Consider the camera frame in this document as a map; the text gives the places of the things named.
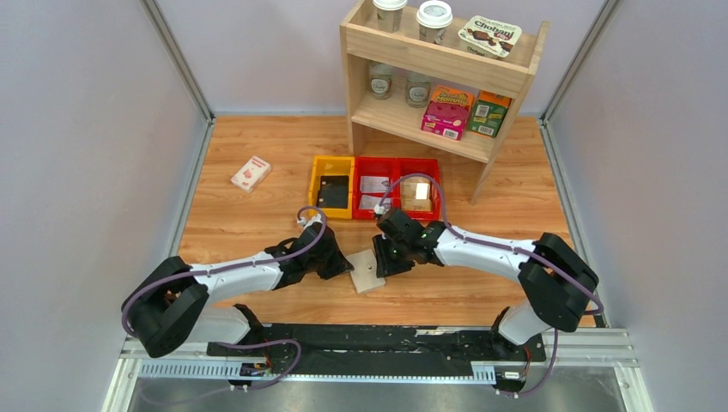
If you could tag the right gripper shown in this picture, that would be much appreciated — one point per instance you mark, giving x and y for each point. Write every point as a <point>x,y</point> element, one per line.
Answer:
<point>385,267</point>

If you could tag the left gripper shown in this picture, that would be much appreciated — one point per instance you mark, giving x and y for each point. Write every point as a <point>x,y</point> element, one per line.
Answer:
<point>341,264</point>

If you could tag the beige card holder wallet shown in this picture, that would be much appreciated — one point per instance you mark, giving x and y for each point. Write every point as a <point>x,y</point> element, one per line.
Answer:
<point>364,272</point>

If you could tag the yellow plastic bin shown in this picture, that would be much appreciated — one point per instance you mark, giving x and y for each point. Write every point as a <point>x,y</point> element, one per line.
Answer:
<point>332,165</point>

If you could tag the red plastic bin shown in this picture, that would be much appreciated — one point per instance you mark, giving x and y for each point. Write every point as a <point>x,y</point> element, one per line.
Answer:
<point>429,167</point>
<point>370,166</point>

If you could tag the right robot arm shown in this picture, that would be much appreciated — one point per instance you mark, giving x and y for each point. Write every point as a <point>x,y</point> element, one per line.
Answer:
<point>558,285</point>

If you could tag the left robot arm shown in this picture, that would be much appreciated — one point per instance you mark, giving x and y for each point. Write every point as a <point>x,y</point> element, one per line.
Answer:
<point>177,302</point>

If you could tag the silver VIP card lower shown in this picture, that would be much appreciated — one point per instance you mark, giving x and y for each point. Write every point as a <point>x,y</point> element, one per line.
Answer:
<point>368,202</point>

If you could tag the silver vip card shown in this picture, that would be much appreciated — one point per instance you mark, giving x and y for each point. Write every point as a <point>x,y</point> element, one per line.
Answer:
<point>374,184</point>
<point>368,202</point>

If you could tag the black cards stack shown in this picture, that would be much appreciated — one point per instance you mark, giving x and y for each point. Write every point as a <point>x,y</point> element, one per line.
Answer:
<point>333,192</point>

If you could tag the gold cards stack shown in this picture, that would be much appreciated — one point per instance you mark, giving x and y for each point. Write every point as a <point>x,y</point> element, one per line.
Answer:
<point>416,195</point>

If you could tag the silver VIP card upper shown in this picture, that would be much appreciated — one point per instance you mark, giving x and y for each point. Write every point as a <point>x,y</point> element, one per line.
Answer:
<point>374,184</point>

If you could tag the white red sponge pack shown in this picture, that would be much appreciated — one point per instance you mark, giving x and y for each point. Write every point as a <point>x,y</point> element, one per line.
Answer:
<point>251,174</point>

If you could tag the pink orange Scrub Mommy box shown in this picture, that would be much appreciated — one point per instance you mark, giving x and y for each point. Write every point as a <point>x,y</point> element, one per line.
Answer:
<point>448,112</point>

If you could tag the right glass jar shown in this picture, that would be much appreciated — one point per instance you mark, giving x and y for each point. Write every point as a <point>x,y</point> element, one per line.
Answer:
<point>417,89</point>

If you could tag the glass jar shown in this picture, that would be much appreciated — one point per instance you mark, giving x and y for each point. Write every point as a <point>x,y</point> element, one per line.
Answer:
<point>380,79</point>
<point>417,89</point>

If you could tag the green carton box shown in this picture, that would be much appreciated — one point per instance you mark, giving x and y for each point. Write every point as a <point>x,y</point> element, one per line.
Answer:
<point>487,113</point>

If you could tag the left glass jar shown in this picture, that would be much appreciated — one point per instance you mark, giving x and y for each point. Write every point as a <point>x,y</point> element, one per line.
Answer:
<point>380,79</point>

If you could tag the wooden shelf unit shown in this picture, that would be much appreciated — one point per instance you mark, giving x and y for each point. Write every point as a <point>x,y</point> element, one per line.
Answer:
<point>362,42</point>

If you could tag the Chobani yogurt cup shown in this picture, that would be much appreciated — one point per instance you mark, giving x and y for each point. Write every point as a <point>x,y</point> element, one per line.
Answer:
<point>489,38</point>

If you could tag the left paper coffee cup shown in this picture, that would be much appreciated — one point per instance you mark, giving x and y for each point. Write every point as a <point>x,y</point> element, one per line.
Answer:
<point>389,14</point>

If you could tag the paper coffee cup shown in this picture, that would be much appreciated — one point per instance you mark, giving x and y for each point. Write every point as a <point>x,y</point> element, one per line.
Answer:
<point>433,18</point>
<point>389,14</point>

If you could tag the right paper coffee cup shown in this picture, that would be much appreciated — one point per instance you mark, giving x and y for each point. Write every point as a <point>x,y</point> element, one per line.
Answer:
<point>433,18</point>

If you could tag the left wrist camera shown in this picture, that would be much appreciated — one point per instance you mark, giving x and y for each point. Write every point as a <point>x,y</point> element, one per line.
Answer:
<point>306,222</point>

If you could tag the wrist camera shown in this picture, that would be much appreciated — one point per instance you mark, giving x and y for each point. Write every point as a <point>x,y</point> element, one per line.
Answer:
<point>379,210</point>
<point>306,222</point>

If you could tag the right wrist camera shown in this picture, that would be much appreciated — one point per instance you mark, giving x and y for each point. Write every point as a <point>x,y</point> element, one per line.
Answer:
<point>379,210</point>

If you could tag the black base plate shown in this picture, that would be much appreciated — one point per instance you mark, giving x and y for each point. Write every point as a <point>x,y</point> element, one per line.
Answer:
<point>383,350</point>

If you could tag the aluminium frame rail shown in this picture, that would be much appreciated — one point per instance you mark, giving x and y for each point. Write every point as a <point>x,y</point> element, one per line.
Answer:
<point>521,372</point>

